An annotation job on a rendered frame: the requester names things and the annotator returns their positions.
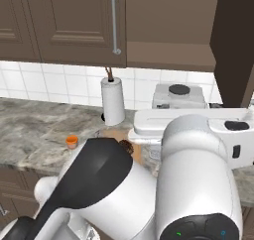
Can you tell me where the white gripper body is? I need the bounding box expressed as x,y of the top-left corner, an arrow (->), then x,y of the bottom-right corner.
128,108 -> 254,146

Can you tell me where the dark brown bread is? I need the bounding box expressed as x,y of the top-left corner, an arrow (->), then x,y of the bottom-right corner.
118,139 -> 135,156

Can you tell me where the open brown cabinet box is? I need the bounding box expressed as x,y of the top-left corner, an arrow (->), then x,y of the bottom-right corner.
125,0 -> 232,73

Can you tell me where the open brown cabinet door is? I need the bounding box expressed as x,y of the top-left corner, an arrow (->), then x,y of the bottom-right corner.
209,0 -> 254,109

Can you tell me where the brown base cabinet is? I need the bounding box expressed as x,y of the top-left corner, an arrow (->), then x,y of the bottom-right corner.
0,164 -> 64,232

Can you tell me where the plain brown cabinet door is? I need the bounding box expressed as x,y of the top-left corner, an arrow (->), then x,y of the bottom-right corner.
0,0 -> 43,63

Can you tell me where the white appliance with black lid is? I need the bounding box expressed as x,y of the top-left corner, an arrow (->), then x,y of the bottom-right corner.
151,83 -> 209,110

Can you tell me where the white paper towel roll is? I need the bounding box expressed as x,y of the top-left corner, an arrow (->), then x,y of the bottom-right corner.
100,76 -> 127,127

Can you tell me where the brown paper towel holder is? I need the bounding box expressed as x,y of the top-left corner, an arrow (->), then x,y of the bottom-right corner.
100,65 -> 116,123

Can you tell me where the orange capped jar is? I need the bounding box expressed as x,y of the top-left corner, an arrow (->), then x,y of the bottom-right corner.
64,135 -> 79,151

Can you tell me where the silver cabinet door handle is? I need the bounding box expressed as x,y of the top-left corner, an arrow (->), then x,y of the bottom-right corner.
109,0 -> 122,56

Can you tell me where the brown cabinet door with handle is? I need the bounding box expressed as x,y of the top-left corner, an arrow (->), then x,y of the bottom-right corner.
24,0 -> 128,68

